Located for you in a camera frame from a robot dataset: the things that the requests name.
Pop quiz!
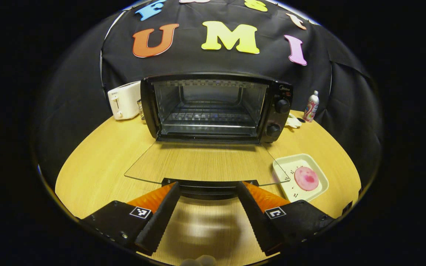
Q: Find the white toaster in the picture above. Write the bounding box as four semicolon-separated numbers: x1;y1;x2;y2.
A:
107;81;142;121

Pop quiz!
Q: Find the pink and white spray can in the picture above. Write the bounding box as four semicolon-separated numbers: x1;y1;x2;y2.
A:
303;90;320;123

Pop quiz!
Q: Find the pink round cake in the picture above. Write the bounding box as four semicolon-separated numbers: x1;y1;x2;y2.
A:
294;166;320;192

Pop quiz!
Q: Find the white divided dish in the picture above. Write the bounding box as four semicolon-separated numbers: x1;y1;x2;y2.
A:
284;113;302;129

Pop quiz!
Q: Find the white square plate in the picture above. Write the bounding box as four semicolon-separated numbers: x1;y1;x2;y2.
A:
272;153;329;203

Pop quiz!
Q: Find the black electric oven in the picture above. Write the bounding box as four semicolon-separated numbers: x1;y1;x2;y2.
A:
124;72;294;201

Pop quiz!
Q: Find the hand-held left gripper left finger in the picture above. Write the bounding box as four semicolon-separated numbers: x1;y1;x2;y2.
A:
81;181;181;256

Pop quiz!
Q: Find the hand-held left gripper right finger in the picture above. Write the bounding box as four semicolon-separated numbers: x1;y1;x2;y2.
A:
236;181;335;256

